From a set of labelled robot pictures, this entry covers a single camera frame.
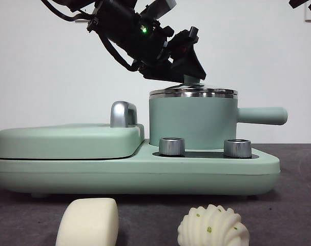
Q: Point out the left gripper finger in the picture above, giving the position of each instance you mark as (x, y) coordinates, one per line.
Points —
(163, 74)
(193, 64)

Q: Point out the glass pot lid green knob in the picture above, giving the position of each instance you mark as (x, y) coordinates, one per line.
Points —
(196, 91)

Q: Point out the twisted white scallion bun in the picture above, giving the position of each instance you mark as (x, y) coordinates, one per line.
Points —
(214, 228)

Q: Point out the smooth white steamed bun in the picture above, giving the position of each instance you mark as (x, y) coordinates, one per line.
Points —
(88, 223)

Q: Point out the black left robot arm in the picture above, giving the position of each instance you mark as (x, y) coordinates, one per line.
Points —
(124, 28)

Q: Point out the silver control knob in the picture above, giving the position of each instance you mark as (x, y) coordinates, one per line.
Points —
(171, 147)
(237, 148)

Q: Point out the mint green breakfast machine base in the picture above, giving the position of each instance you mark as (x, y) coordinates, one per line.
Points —
(145, 176)

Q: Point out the mint green griddle cover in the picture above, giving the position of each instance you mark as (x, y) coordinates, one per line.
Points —
(68, 143)

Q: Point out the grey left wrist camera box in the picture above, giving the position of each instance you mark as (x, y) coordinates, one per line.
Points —
(161, 6)

